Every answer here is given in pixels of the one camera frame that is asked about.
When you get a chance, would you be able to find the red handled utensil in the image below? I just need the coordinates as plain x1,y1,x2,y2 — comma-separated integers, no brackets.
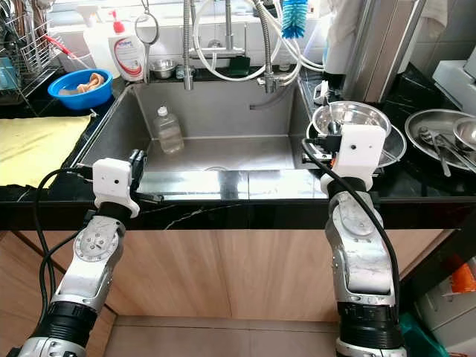
43,33,79,60

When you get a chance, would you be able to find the white box appliance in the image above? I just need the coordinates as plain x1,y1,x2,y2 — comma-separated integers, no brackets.
433,59,476,116

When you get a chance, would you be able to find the orange plastic item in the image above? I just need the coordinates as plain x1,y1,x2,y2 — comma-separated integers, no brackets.
450,257,476,295

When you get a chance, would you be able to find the steel flexible hose faucet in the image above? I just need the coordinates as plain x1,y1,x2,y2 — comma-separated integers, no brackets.
257,0,280,94

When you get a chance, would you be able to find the small steel cup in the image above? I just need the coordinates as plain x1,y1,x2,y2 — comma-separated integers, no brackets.
150,59,178,80

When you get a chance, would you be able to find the steel spring faucet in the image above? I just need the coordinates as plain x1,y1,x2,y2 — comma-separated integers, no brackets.
182,0,196,91

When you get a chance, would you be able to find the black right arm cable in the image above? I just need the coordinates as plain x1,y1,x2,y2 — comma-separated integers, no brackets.
301,138,402,313

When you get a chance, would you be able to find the small white plastic holder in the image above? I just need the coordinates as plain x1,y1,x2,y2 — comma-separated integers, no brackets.
314,79,332,105

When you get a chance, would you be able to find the tall stainless steel canister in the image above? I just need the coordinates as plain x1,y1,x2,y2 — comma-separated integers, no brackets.
341,0,428,103

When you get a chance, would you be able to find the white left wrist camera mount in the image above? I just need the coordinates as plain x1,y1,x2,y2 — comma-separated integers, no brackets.
91,158,141,219

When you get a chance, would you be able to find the teal plastic item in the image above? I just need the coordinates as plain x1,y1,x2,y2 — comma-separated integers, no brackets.
398,312,431,357

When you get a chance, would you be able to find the large steel basin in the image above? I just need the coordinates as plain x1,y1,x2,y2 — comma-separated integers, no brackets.
306,101,408,169

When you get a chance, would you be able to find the steel tap pipe with bar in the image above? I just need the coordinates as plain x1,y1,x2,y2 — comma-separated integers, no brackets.
196,0,246,60

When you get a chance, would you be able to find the steel wire ring utensil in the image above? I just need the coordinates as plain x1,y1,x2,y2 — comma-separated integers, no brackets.
135,0,161,84

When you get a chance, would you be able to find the stainless steel sink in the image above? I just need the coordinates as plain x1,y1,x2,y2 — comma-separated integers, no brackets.
74,78,335,173

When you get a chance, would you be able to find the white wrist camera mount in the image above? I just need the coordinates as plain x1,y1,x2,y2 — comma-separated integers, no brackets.
324,124,387,196
91,158,141,219

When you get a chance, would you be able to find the white plastic container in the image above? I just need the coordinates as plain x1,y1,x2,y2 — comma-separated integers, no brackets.
321,0,365,74

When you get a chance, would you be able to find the light blue mug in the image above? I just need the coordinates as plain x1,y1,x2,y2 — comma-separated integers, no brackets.
0,58,19,90

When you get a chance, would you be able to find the blue bottle brush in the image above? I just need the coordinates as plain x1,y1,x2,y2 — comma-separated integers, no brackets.
280,0,311,39

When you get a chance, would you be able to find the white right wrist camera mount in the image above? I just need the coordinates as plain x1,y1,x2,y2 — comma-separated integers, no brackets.
324,124,387,196

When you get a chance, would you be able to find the blue plastic bowl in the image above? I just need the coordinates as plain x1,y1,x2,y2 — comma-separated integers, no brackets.
47,68,114,111

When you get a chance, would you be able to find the yellow dish cloth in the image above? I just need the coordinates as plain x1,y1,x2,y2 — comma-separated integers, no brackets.
0,114,94,188

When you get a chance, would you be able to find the beige scrub sponge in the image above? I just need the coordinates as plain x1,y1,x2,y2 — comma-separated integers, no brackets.
63,73,106,95

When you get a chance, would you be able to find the clear plastic bottle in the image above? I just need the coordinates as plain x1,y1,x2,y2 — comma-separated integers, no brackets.
155,106,185,155

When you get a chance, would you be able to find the white red pump soap bottle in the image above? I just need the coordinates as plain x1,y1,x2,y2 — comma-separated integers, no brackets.
108,10,146,83

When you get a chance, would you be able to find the flat steel plate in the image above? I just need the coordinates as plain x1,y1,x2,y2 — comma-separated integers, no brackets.
405,109,476,174

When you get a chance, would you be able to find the white spray bottle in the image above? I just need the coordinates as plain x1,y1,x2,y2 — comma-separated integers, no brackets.
78,6,116,71

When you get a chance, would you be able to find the white flexible hose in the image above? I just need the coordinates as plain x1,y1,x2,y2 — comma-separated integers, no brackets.
192,0,327,83

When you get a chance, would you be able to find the brown wooden cabinet side panel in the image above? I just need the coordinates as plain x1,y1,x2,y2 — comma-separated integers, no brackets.
0,232,60,357

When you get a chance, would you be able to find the small steel bowl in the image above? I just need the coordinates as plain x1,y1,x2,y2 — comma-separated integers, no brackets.
454,117,476,151

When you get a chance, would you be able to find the brown wooden cabinet door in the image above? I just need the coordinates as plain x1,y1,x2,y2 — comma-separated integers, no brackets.
225,231,454,324
37,232,228,321

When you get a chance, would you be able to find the steel serving utensil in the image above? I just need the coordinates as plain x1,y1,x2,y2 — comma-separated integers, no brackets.
419,125,476,177

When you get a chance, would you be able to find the steel wire dish rack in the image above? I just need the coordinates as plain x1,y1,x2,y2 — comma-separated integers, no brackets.
0,0,57,105

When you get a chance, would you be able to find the dark green sponge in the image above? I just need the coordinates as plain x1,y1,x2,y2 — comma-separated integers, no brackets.
227,56,250,77

